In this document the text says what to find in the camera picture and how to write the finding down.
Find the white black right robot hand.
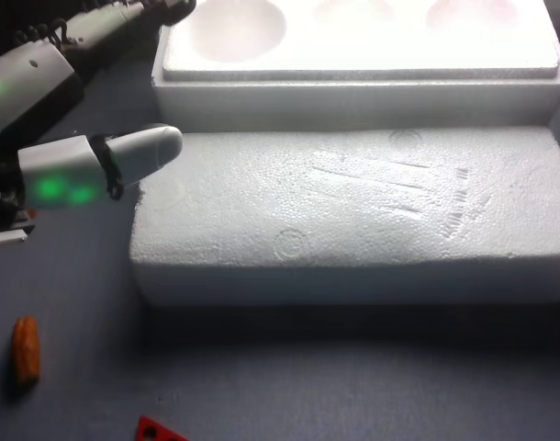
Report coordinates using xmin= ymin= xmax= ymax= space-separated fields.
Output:
xmin=0 ymin=0 xmax=197 ymax=212

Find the white styrofoam block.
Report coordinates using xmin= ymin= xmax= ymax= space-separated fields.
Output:
xmin=129 ymin=126 xmax=560 ymax=308

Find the moulded styrofoam tray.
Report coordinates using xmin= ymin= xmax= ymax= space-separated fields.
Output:
xmin=150 ymin=0 xmax=560 ymax=135

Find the orange elongated toy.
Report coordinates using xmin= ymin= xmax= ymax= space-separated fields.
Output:
xmin=11 ymin=314 xmax=43 ymax=385

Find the grey table cloth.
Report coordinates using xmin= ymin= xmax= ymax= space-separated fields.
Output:
xmin=0 ymin=45 xmax=560 ymax=441

